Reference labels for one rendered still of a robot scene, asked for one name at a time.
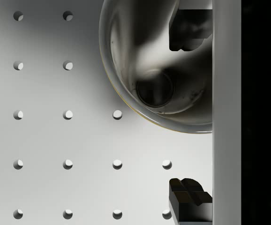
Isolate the yellow mug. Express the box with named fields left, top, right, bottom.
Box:
left=98, top=0, right=213, bottom=135

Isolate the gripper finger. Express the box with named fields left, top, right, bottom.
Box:
left=169, top=9, right=213, bottom=52
left=168, top=178, right=213, bottom=222

